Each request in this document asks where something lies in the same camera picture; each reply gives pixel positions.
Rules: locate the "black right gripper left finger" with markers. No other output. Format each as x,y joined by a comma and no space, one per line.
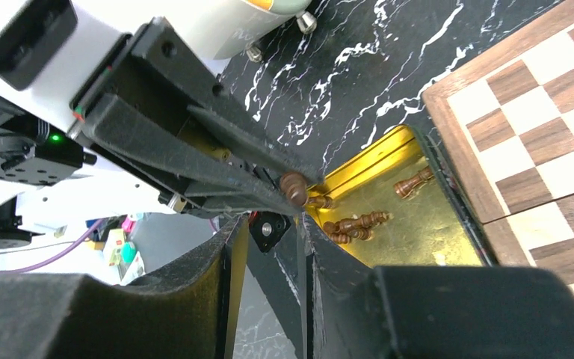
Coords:
185,309

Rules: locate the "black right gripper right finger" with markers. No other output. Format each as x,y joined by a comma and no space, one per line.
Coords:
353,311

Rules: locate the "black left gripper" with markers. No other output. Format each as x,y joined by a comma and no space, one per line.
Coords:
154,109

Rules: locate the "dark queen piece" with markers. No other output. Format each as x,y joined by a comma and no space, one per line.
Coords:
405,187

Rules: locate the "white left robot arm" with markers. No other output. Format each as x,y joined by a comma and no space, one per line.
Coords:
49,177

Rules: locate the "pile of dark chess pieces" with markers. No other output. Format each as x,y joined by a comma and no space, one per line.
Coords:
326,202

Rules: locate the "dark chess king piece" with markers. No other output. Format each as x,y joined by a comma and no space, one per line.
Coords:
365,221

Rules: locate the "gold tin with dark pieces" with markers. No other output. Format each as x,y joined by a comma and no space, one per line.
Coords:
432,226

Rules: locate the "wooden folding chess board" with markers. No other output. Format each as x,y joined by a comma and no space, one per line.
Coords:
506,119

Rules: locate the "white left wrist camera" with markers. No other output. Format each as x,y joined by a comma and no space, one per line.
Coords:
48,51

